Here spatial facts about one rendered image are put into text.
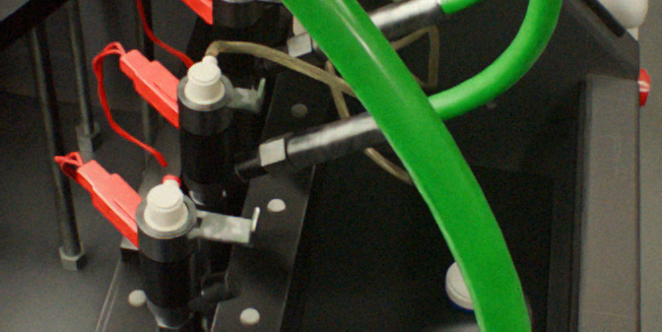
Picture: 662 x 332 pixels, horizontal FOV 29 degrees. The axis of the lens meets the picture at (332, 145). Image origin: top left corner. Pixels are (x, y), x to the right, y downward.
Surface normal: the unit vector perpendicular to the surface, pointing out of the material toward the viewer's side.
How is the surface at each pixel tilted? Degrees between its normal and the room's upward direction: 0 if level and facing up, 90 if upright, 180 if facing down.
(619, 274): 0
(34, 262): 0
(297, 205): 0
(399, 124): 70
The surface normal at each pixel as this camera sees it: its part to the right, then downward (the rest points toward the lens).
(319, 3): 0.09, 0.21
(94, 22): -0.15, 0.74
